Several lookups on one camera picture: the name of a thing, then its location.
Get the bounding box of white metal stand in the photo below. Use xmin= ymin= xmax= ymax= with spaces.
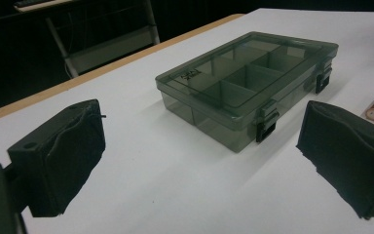
xmin=13 ymin=0 xmax=161 ymax=79

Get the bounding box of white board sheet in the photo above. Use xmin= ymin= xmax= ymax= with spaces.
xmin=0 ymin=8 xmax=374 ymax=234

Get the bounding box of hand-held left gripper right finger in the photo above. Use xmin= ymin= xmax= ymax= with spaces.
xmin=295 ymin=99 xmax=374 ymax=220

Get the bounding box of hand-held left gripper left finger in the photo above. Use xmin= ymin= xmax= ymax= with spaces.
xmin=7 ymin=98 xmax=107 ymax=218

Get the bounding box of grey transparent plastic storage box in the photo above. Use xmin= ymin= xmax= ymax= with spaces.
xmin=155 ymin=30 xmax=340 ymax=154

